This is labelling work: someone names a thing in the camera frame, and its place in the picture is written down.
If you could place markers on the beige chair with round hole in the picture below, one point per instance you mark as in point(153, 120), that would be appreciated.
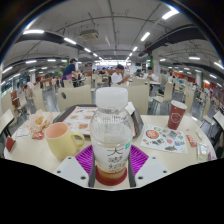
point(139, 98)
point(75, 97)

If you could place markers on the clear plastic bag with food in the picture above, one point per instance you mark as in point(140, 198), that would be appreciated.
point(39, 121)

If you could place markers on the dark tray with menu liner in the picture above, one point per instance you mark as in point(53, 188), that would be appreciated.
point(80, 120)

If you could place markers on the person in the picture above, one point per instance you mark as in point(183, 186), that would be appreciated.
point(117, 78)
point(69, 70)
point(150, 76)

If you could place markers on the red wallet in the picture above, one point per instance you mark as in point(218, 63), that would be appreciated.
point(10, 144)

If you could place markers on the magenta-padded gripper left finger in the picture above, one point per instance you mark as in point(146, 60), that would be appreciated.
point(70, 170)

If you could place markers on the red paper cup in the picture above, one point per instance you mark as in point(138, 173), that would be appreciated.
point(176, 116)

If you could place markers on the ceiling lights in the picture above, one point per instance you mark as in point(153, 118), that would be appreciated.
point(170, 14)

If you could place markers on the white crumpled napkin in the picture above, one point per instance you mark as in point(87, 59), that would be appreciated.
point(130, 108)

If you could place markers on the small red sauce packet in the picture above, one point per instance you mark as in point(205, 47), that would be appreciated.
point(38, 135)

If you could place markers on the group of beige chairs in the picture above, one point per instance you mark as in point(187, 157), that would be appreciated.
point(166, 93)

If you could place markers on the ceiling air conditioner unit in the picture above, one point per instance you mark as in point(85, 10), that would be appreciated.
point(89, 34)

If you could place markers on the colourful printed flyer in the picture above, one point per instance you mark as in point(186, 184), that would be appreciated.
point(165, 139)

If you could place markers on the small red wrapper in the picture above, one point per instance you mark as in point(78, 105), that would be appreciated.
point(191, 140)

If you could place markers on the clear tea drink bottle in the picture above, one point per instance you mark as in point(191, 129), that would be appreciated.
point(111, 140)

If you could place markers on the clear plastic packet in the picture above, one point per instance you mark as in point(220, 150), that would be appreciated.
point(204, 151)

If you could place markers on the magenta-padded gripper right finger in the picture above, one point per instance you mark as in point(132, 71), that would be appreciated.
point(153, 170)

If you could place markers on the yellow mug with pink inside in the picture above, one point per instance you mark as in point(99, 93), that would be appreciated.
point(61, 143)

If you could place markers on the white dining table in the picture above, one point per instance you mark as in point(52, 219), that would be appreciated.
point(5, 121)
point(219, 119)

